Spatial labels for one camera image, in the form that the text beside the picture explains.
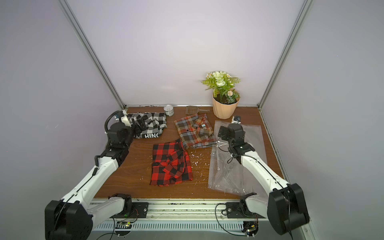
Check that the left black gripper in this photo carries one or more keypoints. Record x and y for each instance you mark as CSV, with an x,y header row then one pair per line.
x,y
142,127

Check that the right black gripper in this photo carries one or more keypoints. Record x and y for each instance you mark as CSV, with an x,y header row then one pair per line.
x,y
223,132

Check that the multicolour tartan shirt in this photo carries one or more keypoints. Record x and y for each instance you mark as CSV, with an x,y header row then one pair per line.
x,y
195,132

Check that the black white checked shirt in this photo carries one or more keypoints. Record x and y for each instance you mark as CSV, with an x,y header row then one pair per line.
x,y
148,125

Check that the clear plastic vacuum bag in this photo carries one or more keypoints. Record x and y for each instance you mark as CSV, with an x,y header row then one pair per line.
x,y
228,176

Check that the red black checked shirt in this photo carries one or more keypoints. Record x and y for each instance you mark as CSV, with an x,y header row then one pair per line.
x,y
171,164

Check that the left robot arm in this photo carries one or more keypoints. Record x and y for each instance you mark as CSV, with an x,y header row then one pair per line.
x,y
72,217

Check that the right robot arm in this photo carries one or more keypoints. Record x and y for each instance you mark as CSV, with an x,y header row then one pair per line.
x,y
286,208

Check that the potted artificial flower plant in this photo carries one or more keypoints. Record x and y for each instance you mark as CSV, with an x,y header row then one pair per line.
x,y
225,96

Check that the brown plastic scoop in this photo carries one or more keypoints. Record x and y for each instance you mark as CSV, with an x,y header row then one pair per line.
x,y
191,110

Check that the small labelled tin can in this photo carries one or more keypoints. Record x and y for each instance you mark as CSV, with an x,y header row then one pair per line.
x,y
169,110

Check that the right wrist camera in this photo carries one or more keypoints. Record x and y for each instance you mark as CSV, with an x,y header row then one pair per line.
x,y
236,120

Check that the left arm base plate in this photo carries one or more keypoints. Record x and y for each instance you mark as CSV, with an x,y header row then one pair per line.
x,y
141,209

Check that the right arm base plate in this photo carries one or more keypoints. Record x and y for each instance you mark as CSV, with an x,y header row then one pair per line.
x,y
238,210

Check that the aluminium rail frame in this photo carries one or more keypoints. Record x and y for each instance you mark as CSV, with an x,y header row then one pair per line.
x,y
195,215

